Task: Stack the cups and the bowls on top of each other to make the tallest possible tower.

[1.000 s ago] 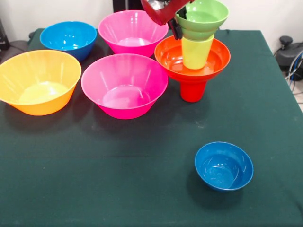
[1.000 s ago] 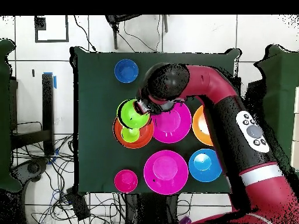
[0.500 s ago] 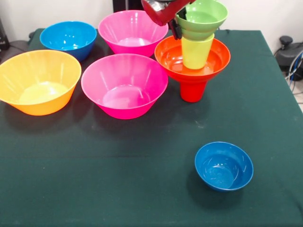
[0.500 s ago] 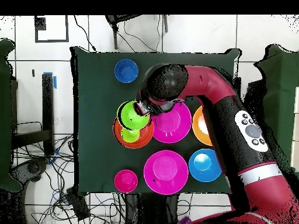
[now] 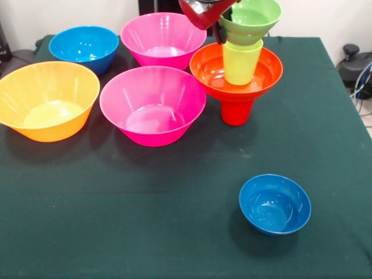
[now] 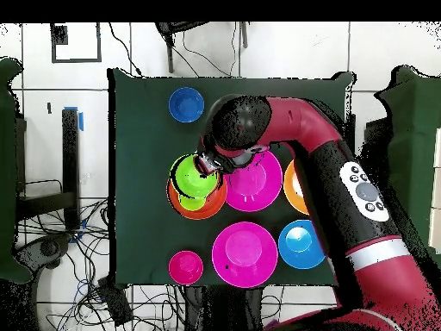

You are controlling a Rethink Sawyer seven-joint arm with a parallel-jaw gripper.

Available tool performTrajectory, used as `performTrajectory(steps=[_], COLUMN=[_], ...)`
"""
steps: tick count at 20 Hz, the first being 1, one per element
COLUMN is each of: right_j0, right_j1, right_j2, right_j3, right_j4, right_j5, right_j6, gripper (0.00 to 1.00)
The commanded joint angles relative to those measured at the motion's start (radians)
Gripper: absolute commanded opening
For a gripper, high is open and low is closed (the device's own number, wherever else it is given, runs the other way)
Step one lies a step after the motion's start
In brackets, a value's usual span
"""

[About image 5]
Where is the lime green plastic cup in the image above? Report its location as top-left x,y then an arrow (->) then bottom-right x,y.
222,39 -> 264,86

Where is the cable bundle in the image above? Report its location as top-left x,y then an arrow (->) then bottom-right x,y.
348,62 -> 372,117

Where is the light blue bowl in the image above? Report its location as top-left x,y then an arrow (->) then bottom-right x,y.
48,26 -> 120,77

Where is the red-orange wide bowl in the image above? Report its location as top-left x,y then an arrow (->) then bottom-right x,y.
189,41 -> 284,103

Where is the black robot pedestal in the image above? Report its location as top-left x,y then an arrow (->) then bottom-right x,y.
138,0 -> 187,17

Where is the small green bowl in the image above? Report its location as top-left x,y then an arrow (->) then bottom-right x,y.
220,0 -> 282,47

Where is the red plastic cup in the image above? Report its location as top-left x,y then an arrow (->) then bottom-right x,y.
220,100 -> 253,127

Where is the large pink bowl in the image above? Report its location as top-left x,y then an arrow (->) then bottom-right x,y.
120,12 -> 208,71
99,65 -> 208,148

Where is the black device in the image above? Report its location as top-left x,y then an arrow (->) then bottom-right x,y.
0,22 -> 13,62

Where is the small dark blue bowl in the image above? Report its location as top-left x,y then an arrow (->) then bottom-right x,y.
238,174 -> 312,236

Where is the large orange bowl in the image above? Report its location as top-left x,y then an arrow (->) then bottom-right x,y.
0,60 -> 101,143

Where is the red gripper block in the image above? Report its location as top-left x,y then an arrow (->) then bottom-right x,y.
178,0 -> 242,45

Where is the dark green table cloth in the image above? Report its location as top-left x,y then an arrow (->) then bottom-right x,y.
0,34 -> 372,279

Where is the black pedestal foot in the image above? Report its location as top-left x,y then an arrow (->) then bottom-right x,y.
0,39 -> 44,77
337,43 -> 372,87

